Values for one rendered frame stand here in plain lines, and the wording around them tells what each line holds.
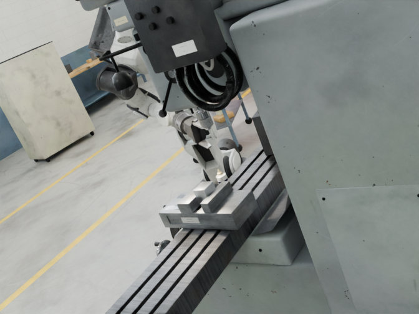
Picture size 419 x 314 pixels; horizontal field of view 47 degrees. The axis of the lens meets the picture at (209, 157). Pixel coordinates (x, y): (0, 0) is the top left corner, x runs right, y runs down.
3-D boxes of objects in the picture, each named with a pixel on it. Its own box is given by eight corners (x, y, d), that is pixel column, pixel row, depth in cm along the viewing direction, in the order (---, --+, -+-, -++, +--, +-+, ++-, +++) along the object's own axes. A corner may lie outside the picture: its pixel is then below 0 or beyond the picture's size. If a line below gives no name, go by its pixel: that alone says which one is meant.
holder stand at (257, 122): (265, 156, 214) (250, 114, 207) (277, 134, 231) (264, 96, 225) (290, 151, 208) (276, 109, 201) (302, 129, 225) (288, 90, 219)
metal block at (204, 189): (199, 204, 176) (192, 190, 174) (207, 195, 180) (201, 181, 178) (209, 204, 172) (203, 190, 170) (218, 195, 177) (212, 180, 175)
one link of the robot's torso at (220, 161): (209, 174, 292) (174, 114, 264) (240, 166, 285) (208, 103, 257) (207, 192, 280) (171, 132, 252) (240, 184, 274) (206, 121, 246)
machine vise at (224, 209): (164, 227, 187) (153, 204, 183) (187, 205, 197) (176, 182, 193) (237, 230, 164) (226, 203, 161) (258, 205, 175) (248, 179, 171)
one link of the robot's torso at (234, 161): (212, 172, 298) (204, 154, 293) (243, 164, 291) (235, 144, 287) (206, 189, 279) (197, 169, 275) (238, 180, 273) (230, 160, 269)
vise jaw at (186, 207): (180, 213, 177) (176, 204, 175) (202, 190, 187) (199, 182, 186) (192, 213, 173) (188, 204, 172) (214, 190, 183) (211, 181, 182)
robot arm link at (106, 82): (109, 95, 223) (96, 86, 210) (116, 77, 224) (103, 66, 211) (131, 102, 220) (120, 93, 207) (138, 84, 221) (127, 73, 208)
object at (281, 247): (183, 261, 199) (171, 237, 195) (224, 212, 224) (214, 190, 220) (290, 267, 169) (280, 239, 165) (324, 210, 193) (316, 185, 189)
